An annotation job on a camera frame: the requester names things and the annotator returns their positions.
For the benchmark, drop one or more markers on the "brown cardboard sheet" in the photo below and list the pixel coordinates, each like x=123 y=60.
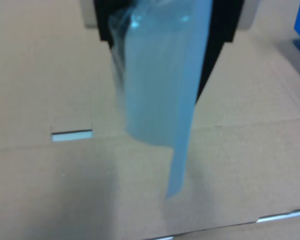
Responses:
x=52 y=87

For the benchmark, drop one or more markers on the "white gauze swab packet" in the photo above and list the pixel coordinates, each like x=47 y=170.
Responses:
x=160 y=87

